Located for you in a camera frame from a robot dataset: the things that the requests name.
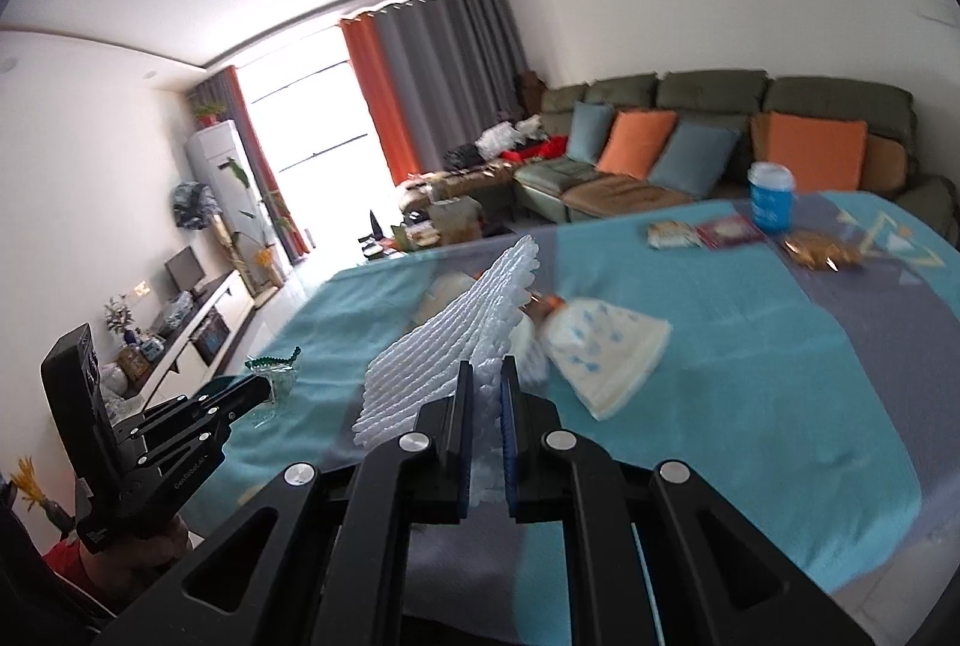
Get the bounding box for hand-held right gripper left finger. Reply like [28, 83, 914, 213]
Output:
[94, 378, 479, 646]

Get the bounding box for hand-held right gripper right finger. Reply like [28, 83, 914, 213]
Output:
[501, 357, 875, 646]

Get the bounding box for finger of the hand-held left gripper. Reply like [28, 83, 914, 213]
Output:
[139, 409, 242, 474]
[112, 376, 272, 441]

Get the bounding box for clear green-edged plastic wrapper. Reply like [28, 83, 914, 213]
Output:
[244, 346, 302, 428]

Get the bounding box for white foam fruit net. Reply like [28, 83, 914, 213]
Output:
[351, 235, 541, 459]

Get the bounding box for person's left hand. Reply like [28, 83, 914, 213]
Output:
[90, 515, 192, 591]

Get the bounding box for yellow dried flowers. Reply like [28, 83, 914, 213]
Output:
[11, 457, 72, 531]

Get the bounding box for white media cabinet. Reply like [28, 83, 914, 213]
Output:
[105, 271, 260, 401]

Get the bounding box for potted plant blue vase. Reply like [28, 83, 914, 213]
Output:
[103, 295, 143, 348]

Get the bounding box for white blue-printed wrapper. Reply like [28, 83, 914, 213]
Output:
[510, 297, 673, 422]

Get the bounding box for black monitor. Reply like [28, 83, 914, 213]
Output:
[165, 247, 205, 296]

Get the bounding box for tall leafy plant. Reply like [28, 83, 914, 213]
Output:
[223, 154, 280, 288]

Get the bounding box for blue wrapped bouquet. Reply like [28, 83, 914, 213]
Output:
[172, 181, 220, 233]

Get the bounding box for teal and grey blanket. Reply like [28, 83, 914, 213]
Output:
[176, 190, 960, 646]

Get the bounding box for dark coffee table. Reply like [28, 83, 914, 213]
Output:
[356, 218, 488, 262]

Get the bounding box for brown paper bag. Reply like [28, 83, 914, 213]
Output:
[427, 197, 482, 246]

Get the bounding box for white standing air conditioner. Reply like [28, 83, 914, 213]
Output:
[186, 121, 275, 287]

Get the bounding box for orange curtain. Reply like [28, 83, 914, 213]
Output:
[341, 16, 422, 186]
[231, 64, 311, 258]

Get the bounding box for white snack packet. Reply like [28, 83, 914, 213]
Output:
[646, 220, 703, 252]

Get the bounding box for red cloth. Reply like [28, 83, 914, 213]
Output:
[501, 137, 567, 164]

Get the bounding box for white clothes pile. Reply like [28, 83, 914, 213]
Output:
[476, 116, 545, 161]

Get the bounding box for red snack packet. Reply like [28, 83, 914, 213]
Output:
[696, 214, 770, 252]

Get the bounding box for grey curtain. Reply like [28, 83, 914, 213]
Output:
[195, 67, 248, 128]
[371, 0, 530, 176]

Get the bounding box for blue cushion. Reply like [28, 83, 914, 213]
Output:
[566, 101, 616, 165]
[649, 121, 742, 201]

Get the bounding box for orange cushion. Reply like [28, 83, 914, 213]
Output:
[596, 109, 678, 180]
[765, 112, 869, 191]

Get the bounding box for brown wooden box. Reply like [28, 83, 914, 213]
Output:
[517, 70, 547, 118]

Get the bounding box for blue paper cup white lid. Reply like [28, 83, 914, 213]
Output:
[748, 160, 796, 234]

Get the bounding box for gold snack packet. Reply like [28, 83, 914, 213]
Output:
[780, 229, 863, 276]

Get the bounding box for green sofa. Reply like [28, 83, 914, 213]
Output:
[397, 68, 960, 242]

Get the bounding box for brown cushion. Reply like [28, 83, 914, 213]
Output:
[862, 134, 914, 198]

